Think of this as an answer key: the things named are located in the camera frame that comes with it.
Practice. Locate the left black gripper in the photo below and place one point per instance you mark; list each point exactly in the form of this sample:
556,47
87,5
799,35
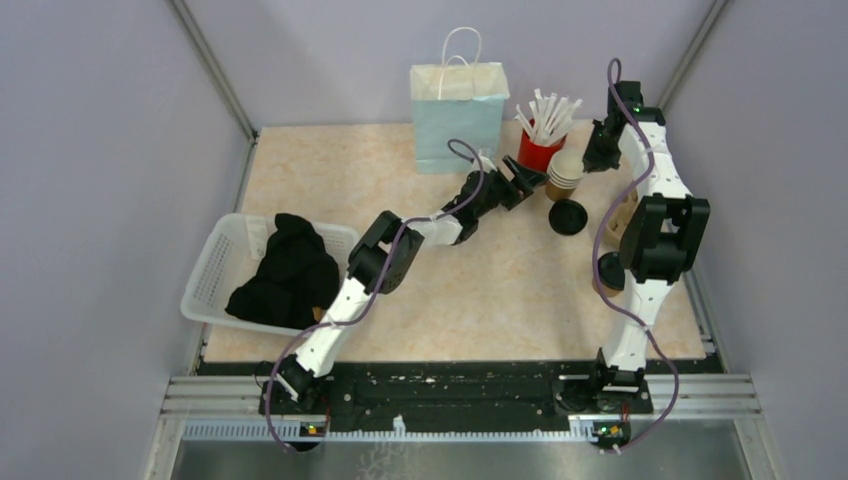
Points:
529,179

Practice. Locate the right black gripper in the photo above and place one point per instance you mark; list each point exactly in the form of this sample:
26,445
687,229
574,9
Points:
591,160

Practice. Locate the black plastic cup lid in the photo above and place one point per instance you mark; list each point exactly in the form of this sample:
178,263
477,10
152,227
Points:
610,267

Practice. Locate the brown paper coffee cup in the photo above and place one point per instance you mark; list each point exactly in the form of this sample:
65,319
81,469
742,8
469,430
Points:
609,288

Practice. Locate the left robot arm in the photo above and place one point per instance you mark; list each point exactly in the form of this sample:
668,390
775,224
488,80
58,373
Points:
381,260

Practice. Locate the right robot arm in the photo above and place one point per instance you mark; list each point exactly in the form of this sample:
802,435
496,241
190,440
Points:
662,237

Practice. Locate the red ribbed straw cup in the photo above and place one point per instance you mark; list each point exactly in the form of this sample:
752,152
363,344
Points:
537,157

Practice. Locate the stacked brown paper cups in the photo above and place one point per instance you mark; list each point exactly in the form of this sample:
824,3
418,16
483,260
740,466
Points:
565,172

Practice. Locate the stack of black lids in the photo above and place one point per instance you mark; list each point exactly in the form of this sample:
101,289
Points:
567,217

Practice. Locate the white wrapped straws bundle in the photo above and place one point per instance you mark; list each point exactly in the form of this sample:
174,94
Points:
550,118

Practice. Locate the cardboard cup carrier tray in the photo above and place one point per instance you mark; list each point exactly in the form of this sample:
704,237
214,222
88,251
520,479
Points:
617,224

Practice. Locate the light blue paper bag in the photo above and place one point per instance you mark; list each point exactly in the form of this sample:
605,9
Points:
456,99

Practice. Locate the black cloth in basket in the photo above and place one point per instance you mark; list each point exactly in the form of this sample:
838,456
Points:
294,283

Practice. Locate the clear plastic basket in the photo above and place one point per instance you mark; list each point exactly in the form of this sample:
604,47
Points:
229,258

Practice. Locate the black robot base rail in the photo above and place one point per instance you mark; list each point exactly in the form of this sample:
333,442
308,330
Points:
447,397

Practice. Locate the white toothed cable rail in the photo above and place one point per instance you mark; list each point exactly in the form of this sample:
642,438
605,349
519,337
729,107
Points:
298,431

